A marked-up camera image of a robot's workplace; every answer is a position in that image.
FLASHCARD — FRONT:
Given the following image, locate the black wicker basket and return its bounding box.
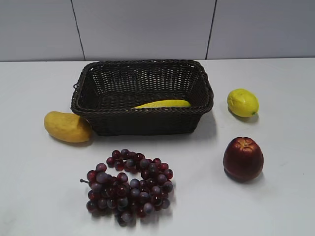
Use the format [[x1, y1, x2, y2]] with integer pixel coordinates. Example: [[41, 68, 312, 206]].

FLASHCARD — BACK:
[[71, 59, 214, 136]]

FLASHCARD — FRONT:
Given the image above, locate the purple grape bunch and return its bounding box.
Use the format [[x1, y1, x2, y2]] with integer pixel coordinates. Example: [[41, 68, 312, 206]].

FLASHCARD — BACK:
[[80, 149, 174, 227]]

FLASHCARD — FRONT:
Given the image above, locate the yellow lemon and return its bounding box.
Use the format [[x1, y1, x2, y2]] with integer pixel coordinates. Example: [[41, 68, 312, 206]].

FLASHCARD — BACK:
[[227, 88, 259, 118]]

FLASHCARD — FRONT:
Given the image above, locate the yellow orange mango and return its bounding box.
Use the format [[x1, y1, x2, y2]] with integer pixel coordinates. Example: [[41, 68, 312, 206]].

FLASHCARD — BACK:
[[44, 111, 92, 143]]

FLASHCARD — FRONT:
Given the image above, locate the yellow banana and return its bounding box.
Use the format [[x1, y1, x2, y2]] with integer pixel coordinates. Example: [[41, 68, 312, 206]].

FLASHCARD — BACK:
[[134, 99, 191, 109]]

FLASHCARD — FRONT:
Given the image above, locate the red apple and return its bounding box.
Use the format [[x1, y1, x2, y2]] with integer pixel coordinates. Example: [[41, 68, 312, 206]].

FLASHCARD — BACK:
[[223, 137, 264, 182]]

